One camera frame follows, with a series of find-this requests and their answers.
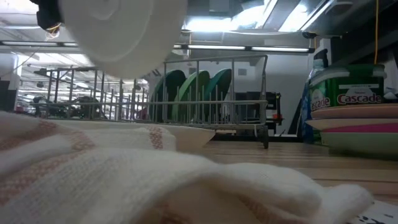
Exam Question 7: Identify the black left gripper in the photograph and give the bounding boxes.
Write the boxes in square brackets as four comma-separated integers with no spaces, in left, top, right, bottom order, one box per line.
[30,0,65,31]

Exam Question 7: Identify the dark green plate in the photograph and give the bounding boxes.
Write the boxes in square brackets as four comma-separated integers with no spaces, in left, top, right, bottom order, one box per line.
[149,70,187,123]

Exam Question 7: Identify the light green plate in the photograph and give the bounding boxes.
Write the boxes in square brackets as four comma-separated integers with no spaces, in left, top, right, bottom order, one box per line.
[172,70,211,123]

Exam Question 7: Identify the teal green plate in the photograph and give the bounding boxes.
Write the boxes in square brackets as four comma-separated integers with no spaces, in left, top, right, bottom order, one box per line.
[203,68,233,123]

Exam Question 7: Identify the tan divided plate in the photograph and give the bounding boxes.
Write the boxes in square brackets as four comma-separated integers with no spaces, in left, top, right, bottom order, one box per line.
[310,103,398,120]

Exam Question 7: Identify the pink plate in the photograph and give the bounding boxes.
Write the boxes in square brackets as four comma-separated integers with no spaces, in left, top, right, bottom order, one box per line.
[322,123,398,134]

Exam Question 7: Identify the white red-striped kitchen towel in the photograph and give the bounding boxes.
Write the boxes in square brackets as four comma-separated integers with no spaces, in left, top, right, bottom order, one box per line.
[0,110,376,224]

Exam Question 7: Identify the blue dish soap bottle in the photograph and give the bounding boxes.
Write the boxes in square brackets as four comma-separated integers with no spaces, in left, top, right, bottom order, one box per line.
[298,58,327,144]

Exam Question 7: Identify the green Cascade detergent tub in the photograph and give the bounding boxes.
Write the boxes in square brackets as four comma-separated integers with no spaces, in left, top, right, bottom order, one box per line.
[308,63,388,111]

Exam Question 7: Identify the mint green plate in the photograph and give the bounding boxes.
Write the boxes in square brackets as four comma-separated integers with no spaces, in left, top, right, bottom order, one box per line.
[320,132,398,158]

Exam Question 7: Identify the white label with black writing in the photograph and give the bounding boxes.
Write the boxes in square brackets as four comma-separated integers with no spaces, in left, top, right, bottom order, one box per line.
[347,200,398,224]

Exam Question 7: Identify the grey wire dish rack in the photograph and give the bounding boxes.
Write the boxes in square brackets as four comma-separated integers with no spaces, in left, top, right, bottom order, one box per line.
[34,55,270,149]

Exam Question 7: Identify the yellow cable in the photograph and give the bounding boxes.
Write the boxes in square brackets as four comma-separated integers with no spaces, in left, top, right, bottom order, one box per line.
[374,0,379,65]

